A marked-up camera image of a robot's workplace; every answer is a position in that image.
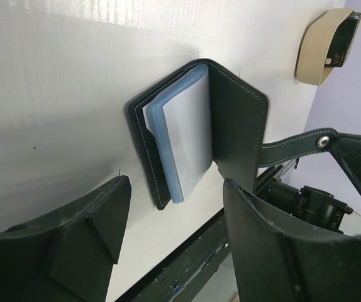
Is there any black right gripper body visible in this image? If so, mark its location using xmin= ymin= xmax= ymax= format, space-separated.
xmin=255 ymin=159 xmax=361 ymax=235

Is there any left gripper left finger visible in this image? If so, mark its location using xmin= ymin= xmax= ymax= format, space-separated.
xmin=0 ymin=176 xmax=131 ymax=301

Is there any beige card tray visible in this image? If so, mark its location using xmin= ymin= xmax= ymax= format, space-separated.
xmin=295 ymin=8 xmax=354 ymax=86

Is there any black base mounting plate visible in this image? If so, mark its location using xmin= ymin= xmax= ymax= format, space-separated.
xmin=117 ymin=210 xmax=230 ymax=302

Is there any black leather card holder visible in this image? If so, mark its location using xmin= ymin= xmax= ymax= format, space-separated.
xmin=128 ymin=59 xmax=339 ymax=210

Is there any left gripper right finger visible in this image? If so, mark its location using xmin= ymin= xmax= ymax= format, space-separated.
xmin=223 ymin=179 xmax=361 ymax=301

